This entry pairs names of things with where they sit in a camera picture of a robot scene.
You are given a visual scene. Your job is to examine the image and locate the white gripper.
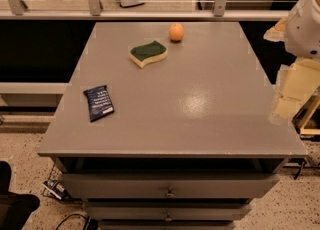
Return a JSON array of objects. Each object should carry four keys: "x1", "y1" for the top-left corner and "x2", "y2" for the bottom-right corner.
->
[{"x1": 263, "y1": 0, "x2": 320, "y2": 124}]

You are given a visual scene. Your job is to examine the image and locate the dark blue snack packet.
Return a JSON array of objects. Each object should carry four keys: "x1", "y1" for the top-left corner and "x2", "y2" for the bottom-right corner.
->
[{"x1": 83, "y1": 85, "x2": 114, "y2": 122}]

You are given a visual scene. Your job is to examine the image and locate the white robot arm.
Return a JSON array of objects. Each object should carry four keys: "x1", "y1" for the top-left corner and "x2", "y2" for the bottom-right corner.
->
[{"x1": 263, "y1": 0, "x2": 320, "y2": 123}]

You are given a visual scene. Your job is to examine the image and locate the green and yellow sponge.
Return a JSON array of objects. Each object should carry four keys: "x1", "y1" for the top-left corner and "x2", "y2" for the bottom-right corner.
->
[{"x1": 129, "y1": 40, "x2": 168, "y2": 68}]

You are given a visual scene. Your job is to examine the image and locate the orange fruit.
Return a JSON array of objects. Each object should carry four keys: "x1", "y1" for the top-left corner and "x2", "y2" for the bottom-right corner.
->
[{"x1": 169, "y1": 23, "x2": 184, "y2": 42}]

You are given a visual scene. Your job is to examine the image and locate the grey drawer cabinet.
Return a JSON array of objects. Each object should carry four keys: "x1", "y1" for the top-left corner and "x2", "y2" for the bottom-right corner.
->
[{"x1": 39, "y1": 22, "x2": 306, "y2": 230}]

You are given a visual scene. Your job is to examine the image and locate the grey drawer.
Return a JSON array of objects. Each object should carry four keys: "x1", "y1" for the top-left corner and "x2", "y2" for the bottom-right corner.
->
[
  {"x1": 84, "y1": 202, "x2": 251, "y2": 221},
  {"x1": 59, "y1": 173, "x2": 279, "y2": 199}
]

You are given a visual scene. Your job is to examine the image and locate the top grey drawer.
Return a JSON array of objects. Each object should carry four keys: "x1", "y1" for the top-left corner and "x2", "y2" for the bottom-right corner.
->
[{"x1": 59, "y1": 173, "x2": 279, "y2": 199}]

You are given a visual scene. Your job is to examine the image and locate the small blue floor device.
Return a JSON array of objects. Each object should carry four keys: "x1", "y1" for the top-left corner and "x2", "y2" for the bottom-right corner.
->
[{"x1": 43, "y1": 179, "x2": 67, "y2": 200}]

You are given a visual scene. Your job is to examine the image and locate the black chair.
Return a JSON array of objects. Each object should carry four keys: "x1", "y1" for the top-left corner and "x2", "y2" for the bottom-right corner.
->
[{"x1": 0, "y1": 161, "x2": 40, "y2": 230}]

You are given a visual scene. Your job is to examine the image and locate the wooden frame at right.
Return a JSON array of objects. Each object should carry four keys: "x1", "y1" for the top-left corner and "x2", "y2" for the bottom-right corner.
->
[{"x1": 294, "y1": 93, "x2": 320, "y2": 136}]

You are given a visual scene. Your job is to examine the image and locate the black floor cable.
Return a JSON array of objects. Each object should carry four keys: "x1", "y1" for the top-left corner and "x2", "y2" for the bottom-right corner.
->
[{"x1": 54, "y1": 213, "x2": 99, "y2": 230}]

